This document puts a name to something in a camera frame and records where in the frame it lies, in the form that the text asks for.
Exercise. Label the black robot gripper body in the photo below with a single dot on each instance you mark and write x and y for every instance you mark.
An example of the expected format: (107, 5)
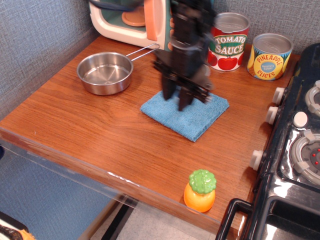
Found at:
(188, 63)

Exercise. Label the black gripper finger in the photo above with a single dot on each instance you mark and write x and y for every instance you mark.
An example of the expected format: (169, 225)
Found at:
(185, 98)
(169, 85)

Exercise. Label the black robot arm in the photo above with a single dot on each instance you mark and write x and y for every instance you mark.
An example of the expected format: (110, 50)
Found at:
(193, 20)

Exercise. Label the blue folded towel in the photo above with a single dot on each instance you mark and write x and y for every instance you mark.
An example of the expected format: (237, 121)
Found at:
(192, 121)

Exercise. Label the tomato sauce can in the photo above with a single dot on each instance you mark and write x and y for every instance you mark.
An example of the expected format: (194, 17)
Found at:
(230, 32)

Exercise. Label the toy microwave oven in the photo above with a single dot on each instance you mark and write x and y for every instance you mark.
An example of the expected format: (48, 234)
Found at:
(138, 23)

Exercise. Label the small steel pan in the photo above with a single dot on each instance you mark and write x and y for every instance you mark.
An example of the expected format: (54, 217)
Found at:
(109, 73)

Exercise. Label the pineapple slices can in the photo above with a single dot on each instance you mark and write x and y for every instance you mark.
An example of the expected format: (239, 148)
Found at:
(269, 56)

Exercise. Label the white stove knob middle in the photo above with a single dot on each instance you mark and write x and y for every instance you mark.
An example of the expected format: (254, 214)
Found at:
(271, 114)

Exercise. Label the white stove knob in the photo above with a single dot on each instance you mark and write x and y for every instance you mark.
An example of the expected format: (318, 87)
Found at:
(271, 114)
(278, 95)
(256, 158)

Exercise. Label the white stove knob lower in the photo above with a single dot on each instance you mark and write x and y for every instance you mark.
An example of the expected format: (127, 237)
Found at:
(256, 158)

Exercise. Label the white stove knob upper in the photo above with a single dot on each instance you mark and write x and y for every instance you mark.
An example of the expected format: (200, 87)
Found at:
(278, 95)

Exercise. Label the orange toy fruit green top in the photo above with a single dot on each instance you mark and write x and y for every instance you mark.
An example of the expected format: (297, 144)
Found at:
(200, 191)

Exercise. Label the black toy stove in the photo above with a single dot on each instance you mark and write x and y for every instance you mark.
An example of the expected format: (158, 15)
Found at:
(286, 203)

